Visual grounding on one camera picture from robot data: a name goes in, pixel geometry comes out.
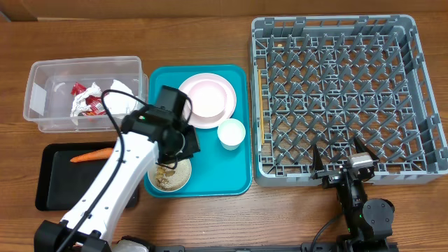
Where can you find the black plastic tray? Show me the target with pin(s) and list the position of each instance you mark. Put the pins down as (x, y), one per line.
(62, 183)

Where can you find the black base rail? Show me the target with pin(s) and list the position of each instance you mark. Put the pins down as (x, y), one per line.
(305, 247)

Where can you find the orange carrot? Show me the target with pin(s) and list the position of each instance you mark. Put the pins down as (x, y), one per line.
(102, 154)

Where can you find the wooden chopstick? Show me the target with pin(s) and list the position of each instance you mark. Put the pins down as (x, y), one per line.
(260, 89)

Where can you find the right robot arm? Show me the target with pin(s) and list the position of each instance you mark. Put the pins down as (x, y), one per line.
(368, 221)

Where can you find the white bowl with food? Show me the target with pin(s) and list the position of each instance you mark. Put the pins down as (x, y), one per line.
(168, 180)

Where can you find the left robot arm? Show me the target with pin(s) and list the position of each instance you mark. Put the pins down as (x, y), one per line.
(92, 221)

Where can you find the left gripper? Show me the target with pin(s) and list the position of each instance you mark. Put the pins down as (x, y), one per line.
(192, 145)

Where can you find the red snack wrapper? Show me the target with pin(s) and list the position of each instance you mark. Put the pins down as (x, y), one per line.
(92, 106)

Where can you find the grey dishwasher rack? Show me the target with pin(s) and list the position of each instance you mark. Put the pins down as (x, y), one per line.
(328, 79)

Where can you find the white paper cup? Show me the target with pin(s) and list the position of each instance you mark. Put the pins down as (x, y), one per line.
(231, 133)

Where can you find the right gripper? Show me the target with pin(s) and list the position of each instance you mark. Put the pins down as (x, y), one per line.
(331, 176)

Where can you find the clear plastic bin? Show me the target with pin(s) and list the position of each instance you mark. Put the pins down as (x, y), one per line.
(48, 99)

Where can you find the pink plate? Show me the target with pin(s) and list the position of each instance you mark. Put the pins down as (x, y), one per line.
(208, 123)

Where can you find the foil paper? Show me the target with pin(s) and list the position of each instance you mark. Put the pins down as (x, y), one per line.
(82, 99)

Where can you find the pink bowl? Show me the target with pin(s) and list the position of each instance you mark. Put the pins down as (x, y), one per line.
(208, 98)

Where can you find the teal plastic tray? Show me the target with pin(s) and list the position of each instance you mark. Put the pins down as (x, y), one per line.
(215, 170)

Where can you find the white napkin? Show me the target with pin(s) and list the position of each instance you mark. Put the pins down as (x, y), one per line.
(118, 104)

